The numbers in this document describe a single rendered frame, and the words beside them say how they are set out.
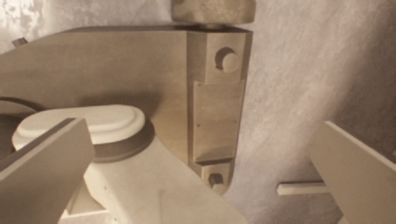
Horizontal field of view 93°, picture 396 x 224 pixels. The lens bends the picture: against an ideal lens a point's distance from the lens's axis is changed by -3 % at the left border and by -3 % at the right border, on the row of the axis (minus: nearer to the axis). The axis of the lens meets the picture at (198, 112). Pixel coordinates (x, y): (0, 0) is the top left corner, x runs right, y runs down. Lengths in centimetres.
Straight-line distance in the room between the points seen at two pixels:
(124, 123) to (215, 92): 23
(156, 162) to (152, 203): 7
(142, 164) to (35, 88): 30
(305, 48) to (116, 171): 70
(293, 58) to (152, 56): 51
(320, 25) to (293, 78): 19
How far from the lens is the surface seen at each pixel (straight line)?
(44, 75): 51
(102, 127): 35
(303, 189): 121
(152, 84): 47
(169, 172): 31
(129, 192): 30
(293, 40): 77
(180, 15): 46
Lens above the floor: 61
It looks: 59 degrees down
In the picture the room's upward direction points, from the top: 156 degrees clockwise
